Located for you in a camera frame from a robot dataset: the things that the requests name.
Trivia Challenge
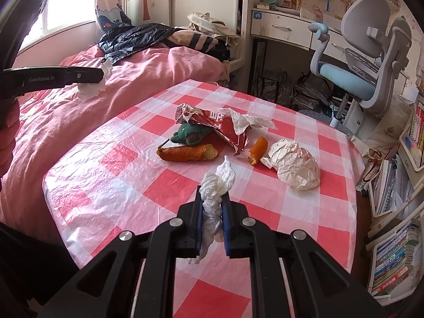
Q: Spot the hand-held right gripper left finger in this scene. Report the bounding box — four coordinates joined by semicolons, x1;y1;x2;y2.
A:
36;185;203;318

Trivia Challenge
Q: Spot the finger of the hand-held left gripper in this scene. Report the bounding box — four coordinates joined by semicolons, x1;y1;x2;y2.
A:
66;67;104;85

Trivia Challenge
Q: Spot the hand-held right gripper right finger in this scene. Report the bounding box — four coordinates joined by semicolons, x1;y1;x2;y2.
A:
221;194;385;318

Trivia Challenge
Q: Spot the white tissue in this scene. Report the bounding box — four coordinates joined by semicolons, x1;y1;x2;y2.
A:
189;155;236;266
77;58;113;103

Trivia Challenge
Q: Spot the red snack bag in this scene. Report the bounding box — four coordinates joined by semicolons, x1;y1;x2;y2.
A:
175;103;262;156

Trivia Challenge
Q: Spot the white plastic wrapper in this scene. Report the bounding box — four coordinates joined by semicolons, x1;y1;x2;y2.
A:
219;107;278;136

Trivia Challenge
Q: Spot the black puffer jacket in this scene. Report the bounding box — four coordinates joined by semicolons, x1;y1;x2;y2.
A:
98;23;179;64

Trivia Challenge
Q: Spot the pink duvet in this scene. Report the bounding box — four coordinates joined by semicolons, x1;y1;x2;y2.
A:
0;45;232;236

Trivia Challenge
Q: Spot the pink curtain with whale print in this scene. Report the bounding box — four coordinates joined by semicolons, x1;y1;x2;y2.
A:
94;0;133;29

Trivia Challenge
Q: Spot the long orange peel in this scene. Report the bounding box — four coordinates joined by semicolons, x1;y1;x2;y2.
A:
156;141;219;162

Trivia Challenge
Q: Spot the window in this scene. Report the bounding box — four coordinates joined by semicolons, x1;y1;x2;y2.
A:
16;0;98;54

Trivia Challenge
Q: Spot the red white checkered tablecloth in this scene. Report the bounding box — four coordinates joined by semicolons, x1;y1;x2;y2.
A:
43;79;360;318

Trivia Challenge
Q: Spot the crumpled white paper ball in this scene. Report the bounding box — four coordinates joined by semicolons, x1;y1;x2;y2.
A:
260;138;321;192

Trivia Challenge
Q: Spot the striped pillow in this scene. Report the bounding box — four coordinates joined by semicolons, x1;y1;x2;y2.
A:
162;30;229;61

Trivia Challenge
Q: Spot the beige canvas bag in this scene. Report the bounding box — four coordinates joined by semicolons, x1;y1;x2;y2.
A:
187;12;241;60

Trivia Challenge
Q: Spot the clear bag with black trim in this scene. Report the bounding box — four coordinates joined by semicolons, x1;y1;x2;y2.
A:
258;68;289;103

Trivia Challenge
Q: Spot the black plastic bag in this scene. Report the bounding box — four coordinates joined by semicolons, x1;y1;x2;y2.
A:
291;73;335;111

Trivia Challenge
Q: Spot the row of thin magazines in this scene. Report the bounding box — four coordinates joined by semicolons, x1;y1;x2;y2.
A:
374;159;414;216

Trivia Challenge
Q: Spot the stack of colourful books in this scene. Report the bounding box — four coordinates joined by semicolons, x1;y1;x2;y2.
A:
371;222;421;297

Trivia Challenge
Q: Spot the beige tote bag leaf print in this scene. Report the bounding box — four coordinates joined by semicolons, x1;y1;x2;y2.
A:
364;96;414;160

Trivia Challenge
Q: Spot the white bookshelf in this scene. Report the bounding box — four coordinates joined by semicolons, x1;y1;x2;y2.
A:
364;93;424;305

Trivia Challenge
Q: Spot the row of upright red books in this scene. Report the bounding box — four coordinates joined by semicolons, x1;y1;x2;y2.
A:
409;101;424;146

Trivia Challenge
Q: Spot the white desk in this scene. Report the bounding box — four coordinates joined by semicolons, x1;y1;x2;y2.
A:
250;7;352;60

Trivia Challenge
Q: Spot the grey and blue desk chair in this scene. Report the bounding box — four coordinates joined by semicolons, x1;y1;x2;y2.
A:
298;0;413;130

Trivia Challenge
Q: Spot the white drawer with metal handle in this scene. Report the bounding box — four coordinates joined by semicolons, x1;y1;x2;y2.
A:
251;9;313;50

